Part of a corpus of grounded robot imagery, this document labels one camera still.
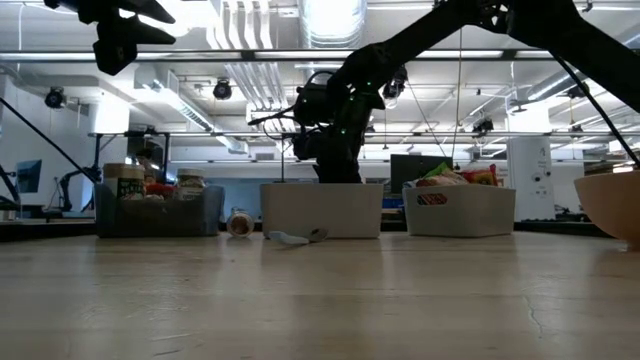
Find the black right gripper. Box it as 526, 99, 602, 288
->
292, 89, 387, 185

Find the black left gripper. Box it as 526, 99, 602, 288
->
43, 0, 177, 77

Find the lime chili shrimp ramen packet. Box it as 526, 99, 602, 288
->
414, 162, 469, 189

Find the spoon with light blue handle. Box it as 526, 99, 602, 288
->
267, 227, 330, 247

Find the small metal clip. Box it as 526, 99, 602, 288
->
226, 210, 256, 239

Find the red ramen noodle packet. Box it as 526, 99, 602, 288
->
457, 163, 500, 187

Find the round can with tan lid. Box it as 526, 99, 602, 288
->
102, 162, 147, 201

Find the black computer monitor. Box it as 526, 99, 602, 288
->
389, 153, 455, 187

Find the white plastic bin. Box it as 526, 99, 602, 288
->
259, 182, 385, 240

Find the black beam with light strips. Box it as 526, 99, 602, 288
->
0, 48, 640, 63

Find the blue lit monitor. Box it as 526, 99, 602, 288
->
13, 158, 43, 194

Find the dark grey plastic bin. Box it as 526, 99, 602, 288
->
93, 182, 226, 239

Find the salmon pink bowl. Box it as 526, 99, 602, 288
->
573, 170, 640, 251

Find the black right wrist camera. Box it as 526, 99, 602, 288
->
293, 83, 335, 127

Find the black background rig frame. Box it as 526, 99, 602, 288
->
89, 130, 171, 201
279, 130, 357, 185

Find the silver ventilation duct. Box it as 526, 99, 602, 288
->
298, 0, 369, 49

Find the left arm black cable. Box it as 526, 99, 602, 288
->
0, 96, 99, 182

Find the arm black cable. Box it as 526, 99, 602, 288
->
548, 49, 640, 170
0, 96, 99, 182

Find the light grey handled bin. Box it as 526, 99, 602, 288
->
401, 183, 517, 238

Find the black aluminium table frame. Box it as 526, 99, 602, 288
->
0, 218, 606, 242

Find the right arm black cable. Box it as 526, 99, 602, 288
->
548, 49, 640, 170

